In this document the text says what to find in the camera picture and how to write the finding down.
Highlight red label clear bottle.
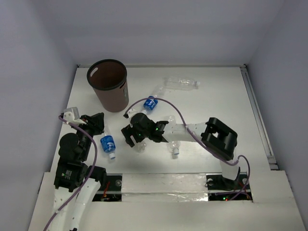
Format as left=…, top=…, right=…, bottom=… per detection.
left=134, top=141, right=147, bottom=153

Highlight blue label bottle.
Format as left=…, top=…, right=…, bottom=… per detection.
left=100, top=125, right=116, bottom=160
left=141, top=85, right=166, bottom=115

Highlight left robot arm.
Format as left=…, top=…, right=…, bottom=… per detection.
left=44, top=107, right=106, bottom=231

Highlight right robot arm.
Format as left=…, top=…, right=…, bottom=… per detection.
left=121, top=113, right=241, bottom=191

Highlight brown plastic waste bin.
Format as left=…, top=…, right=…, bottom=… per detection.
left=87, top=59, right=129, bottom=113

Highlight clear bottle blue cap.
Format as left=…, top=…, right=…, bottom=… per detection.
left=167, top=115, right=180, bottom=156

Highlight clear bottle at back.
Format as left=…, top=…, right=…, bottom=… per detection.
left=164, top=77, right=200, bottom=90

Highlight taped white front board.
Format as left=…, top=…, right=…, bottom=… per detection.
left=121, top=174, right=208, bottom=203

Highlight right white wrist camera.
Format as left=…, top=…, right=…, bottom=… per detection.
left=123, top=108, right=138, bottom=119

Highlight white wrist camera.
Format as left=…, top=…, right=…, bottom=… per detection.
left=123, top=108, right=138, bottom=119
left=62, top=107, right=80, bottom=124

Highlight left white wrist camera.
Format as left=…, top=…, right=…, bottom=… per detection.
left=62, top=107, right=80, bottom=124

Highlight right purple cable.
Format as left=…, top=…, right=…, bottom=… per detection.
left=124, top=97, right=251, bottom=202

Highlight purple cable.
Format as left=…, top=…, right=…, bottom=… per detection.
left=42, top=115, right=99, bottom=231
left=124, top=97, right=251, bottom=202

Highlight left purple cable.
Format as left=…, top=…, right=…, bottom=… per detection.
left=42, top=115, right=99, bottom=231

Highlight aluminium rail right edge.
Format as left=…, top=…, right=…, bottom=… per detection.
left=240, top=65, right=279, bottom=170

